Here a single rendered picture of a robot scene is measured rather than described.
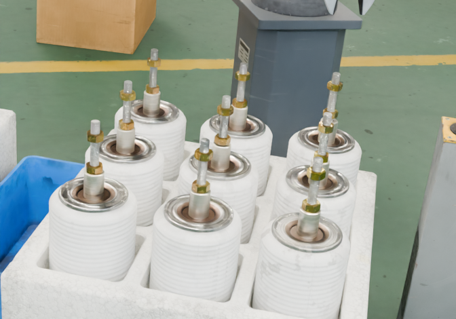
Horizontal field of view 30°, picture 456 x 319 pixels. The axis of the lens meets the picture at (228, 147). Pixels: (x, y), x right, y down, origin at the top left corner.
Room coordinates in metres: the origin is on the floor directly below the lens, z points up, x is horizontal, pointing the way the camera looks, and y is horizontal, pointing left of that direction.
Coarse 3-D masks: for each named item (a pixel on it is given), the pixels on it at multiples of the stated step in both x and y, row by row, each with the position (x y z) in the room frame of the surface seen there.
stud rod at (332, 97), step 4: (336, 72) 1.01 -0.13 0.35; (332, 76) 1.01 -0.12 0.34; (336, 76) 1.00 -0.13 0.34; (340, 76) 1.01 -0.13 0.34; (332, 80) 1.00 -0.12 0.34; (336, 80) 1.00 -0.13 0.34; (336, 84) 1.00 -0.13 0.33; (332, 92) 1.00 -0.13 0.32; (336, 92) 1.00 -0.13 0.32; (332, 96) 1.00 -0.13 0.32; (336, 96) 1.00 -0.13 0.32; (328, 100) 1.01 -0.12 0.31; (332, 100) 1.00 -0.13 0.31; (336, 100) 1.01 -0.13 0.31; (328, 104) 1.01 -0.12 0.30; (332, 104) 1.00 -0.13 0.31; (328, 108) 1.00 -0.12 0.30; (332, 108) 1.00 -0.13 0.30; (332, 120) 1.01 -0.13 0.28
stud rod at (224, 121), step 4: (224, 96) 0.91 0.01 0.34; (228, 96) 0.91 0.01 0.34; (224, 100) 0.90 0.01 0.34; (228, 100) 0.90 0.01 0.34; (224, 104) 0.90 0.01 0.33; (228, 104) 0.90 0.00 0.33; (224, 108) 0.90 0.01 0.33; (228, 108) 0.90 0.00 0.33; (224, 116) 0.90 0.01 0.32; (228, 116) 0.91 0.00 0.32; (220, 120) 0.91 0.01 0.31; (224, 120) 0.90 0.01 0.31; (228, 120) 0.91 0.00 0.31; (220, 124) 0.91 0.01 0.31; (224, 124) 0.90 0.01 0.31; (220, 128) 0.90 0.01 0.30; (224, 128) 0.90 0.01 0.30; (220, 132) 0.90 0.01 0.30; (224, 132) 0.90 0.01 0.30; (220, 136) 0.90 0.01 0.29; (224, 136) 0.90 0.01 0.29
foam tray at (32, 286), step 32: (256, 224) 0.90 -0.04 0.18; (352, 224) 0.92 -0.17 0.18; (32, 256) 0.78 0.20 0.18; (256, 256) 0.83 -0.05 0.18; (352, 256) 0.85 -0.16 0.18; (32, 288) 0.74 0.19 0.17; (64, 288) 0.73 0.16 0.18; (96, 288) 0.73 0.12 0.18; (128, 288) 0.74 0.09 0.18; (352, 288) 0.78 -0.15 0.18
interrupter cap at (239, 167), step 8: (232, 152) 0.94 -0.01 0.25; (192, 160) 0.91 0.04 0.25; (232, 160) 0.92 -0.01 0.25; (240, 160) 0.92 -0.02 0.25; (248, 160) 0.92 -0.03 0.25; (192, 168) 0.89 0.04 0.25; (208, 168) 0.90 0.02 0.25; (232, 168) 0.90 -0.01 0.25; (240, 168) 0.90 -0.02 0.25; (248, 168) 0.90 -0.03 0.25; (208, 176) 0.87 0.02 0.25; (216, 176) 0.87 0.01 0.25; (224, 176) 0.87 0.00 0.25; (232, 176) 0.87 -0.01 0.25; (240, 176) 0.88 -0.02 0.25
